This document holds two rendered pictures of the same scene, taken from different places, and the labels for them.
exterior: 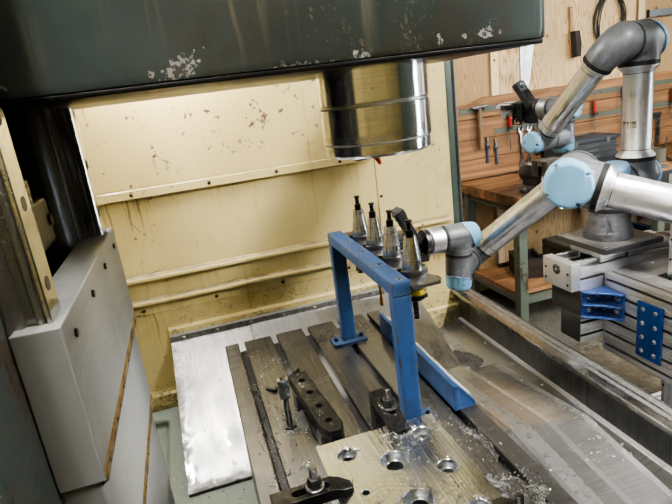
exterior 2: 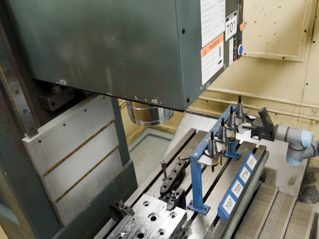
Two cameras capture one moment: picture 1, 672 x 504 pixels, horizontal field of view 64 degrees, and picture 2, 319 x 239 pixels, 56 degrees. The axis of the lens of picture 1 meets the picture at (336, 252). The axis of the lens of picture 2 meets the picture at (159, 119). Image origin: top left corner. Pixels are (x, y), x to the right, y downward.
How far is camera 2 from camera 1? 0.94 m
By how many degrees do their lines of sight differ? 48
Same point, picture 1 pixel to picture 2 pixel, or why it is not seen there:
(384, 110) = (132, 109)
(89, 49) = (43, 71)
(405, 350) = (194, 181)
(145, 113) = not seen: hidden behind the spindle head
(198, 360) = (189, 125)
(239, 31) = (74, 77)
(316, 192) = (266, 70)
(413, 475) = (149, 225)
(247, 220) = (226, 73)
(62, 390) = (31, 154)
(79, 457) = (37, 169)
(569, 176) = not seen: outside the picture
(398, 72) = not seen: hidden behind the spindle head
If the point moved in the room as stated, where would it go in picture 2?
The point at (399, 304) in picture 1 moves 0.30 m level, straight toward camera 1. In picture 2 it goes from (192, 164) to (134, 200)
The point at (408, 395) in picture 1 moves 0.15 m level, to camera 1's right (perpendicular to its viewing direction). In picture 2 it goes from (194, 197) to (220, 215)
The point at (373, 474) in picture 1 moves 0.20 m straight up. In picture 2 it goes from (142, 216) to (136, 182)
